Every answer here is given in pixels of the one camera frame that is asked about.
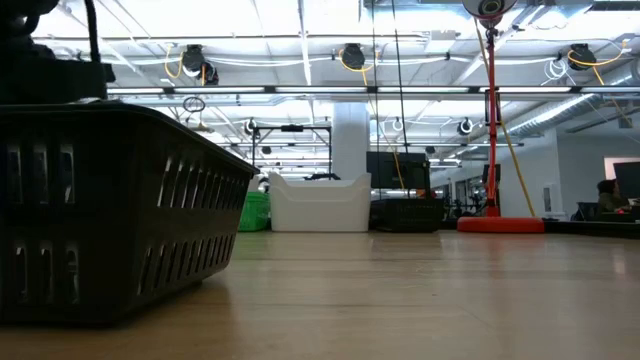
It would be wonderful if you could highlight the black hanging cable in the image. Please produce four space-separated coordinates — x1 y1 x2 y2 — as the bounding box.
371 0 381 154
391 0 410 155

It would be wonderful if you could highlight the red camera stand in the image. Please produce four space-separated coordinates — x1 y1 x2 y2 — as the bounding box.
456 0 546 235

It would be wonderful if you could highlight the person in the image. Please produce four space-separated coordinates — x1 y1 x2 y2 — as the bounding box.
594 178 633 215

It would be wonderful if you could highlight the black aluminium table frame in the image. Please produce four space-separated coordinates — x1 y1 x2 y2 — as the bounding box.
543 218 640 240

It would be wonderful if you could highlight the black background gantry frame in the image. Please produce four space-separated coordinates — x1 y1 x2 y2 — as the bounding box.
251 124 333 177

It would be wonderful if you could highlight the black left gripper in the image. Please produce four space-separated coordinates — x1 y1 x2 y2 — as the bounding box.
0 29 116 105

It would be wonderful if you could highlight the yellow hanging cable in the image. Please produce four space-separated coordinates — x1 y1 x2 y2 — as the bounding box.
473 19 537 218

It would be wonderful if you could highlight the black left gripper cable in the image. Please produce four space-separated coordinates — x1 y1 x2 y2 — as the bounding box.
83 0 100 65

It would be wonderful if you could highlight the black background screen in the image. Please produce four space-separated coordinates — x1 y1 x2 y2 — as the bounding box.
365 150 432 191

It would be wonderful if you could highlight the dark wall screen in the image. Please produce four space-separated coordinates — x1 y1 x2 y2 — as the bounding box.
603 155 640 201

